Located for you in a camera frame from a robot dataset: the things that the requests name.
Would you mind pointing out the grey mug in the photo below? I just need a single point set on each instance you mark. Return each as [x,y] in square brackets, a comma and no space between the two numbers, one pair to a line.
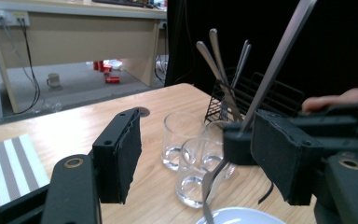
[53,80]

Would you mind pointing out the grey white striped placemat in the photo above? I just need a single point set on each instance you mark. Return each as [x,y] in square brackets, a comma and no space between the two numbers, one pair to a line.
[12,168]

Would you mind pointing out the white plate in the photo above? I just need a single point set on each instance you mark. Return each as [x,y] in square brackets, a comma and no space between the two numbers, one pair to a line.
[245,217]

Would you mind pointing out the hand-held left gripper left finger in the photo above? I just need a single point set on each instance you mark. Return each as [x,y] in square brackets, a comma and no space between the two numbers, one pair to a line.
[118,161]

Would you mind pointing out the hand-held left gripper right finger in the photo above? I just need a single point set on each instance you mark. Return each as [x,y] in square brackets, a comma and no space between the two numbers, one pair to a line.
[286,155]

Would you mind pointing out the white power outlet strip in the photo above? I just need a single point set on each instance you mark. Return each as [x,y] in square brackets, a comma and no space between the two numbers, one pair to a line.
[11,18]

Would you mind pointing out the black curtain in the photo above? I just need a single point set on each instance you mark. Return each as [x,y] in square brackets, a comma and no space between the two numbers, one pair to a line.
[338,37]

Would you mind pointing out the red can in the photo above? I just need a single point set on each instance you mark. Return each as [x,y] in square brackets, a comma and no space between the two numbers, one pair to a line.
[95,65]
[106,68]
[112,80]

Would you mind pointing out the clear drinking glass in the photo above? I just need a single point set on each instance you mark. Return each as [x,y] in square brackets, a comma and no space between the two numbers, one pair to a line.
[214,130]
[177,143]
[192,186]

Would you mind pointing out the white bag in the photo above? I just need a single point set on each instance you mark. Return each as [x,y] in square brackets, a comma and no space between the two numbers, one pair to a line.
[116,63]

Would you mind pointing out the silver fork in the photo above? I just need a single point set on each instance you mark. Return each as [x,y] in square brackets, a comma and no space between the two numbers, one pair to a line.
[279,56]

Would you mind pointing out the silver cutlery piece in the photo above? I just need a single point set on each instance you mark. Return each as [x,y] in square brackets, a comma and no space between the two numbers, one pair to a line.
[209,60]
[246,53]
[241,53]
[216,49]

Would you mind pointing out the light wooden desk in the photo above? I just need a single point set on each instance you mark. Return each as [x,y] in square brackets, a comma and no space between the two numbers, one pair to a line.
[74,43]

